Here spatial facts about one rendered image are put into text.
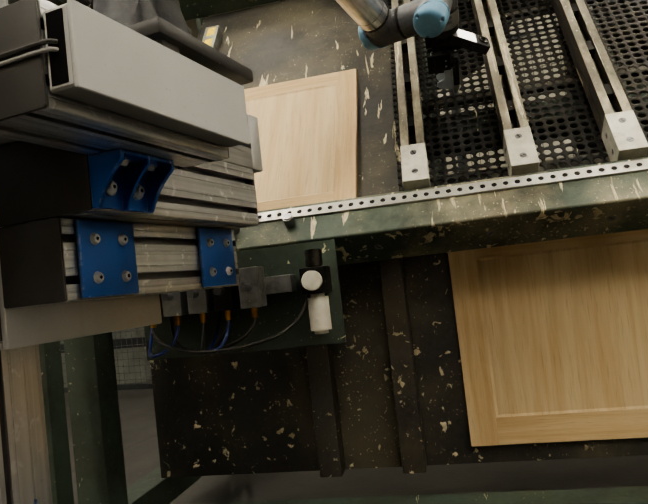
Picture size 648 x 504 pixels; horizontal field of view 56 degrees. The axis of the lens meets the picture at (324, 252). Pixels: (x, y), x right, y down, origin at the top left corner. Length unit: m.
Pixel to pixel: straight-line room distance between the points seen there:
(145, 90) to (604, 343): 1.34
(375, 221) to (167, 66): 0.88
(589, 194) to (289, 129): 0.83
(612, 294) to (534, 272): 0.19
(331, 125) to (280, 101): 0.22
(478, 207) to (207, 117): 0.86
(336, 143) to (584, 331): 0.80
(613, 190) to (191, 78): 1.02
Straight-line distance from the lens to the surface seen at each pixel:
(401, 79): 1.74
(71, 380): 1.72
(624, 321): 1.68
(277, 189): 1.60
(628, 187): 1.44
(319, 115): 1.78
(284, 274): 1.42
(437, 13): 1.45
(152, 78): 0.58
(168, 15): 0.88
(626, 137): 1.52
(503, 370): 1.64
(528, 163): 1.45
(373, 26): 1.49
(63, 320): 0.80
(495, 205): 1.39
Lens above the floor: 0.71
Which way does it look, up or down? 3 degrees up
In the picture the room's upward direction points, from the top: 6 degrees counter-clockwise
